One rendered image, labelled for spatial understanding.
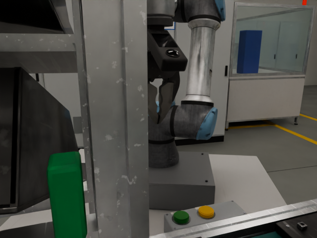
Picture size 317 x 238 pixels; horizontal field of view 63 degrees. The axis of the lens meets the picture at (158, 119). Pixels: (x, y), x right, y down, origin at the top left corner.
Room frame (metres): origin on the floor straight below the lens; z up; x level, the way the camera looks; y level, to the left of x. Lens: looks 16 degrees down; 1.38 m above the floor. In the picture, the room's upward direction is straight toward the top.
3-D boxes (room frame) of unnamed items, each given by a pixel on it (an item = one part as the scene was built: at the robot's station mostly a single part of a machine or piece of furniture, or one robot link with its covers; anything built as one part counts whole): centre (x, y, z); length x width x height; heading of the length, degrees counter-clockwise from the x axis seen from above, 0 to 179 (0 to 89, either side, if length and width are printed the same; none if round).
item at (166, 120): (0.94, -0.01, 1.12); 0.13 x 0.12 x 0.14; 70
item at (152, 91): (0.55, 0.02, 1.27); 0.06 x 0.03 x 0.09; 18
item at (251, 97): (5.64, -1.52, 1.13); 2.66 x 1.46 x 2.25; 14
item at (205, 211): (0.59, -0.12, 0.96); 0.04 x 0.04 x 0.02
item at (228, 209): (0.59, -0.12, 0.93); 0.21 x 0.07 x 0.06; 108
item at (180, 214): (0.57, -0.06, 0.96); 0.04 x 0.04 x 0.02
